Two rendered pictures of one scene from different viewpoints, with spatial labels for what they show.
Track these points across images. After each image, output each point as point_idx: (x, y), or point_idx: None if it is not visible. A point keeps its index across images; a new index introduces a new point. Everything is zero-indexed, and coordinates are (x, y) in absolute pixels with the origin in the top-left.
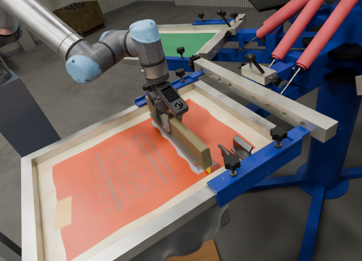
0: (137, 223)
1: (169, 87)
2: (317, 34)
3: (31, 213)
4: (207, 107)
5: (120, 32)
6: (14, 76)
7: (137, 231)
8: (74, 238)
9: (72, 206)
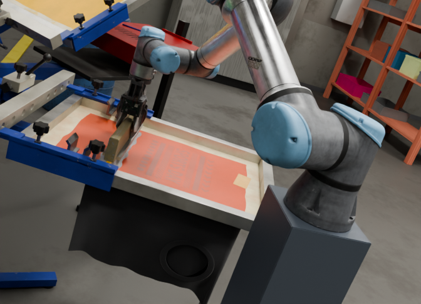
0: (198, 148)
1: None
2: None
3: (266, 182)
4: (59, 136)
5: (163, 42)
6: (279, 195)
7: (203, 136)
8: (239, 168)
9: (234, 178)
